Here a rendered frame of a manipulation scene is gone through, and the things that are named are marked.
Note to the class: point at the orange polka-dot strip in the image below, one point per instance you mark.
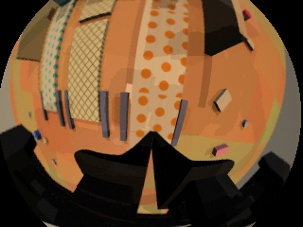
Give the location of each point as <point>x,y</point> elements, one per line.
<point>159,70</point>

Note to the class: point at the blue short cylinder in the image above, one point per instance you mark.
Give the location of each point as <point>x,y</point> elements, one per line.
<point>37,135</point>

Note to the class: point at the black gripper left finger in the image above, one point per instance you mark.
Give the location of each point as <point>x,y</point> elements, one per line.
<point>129,168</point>

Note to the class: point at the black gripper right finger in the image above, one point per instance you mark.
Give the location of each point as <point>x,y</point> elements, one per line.
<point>173,171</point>

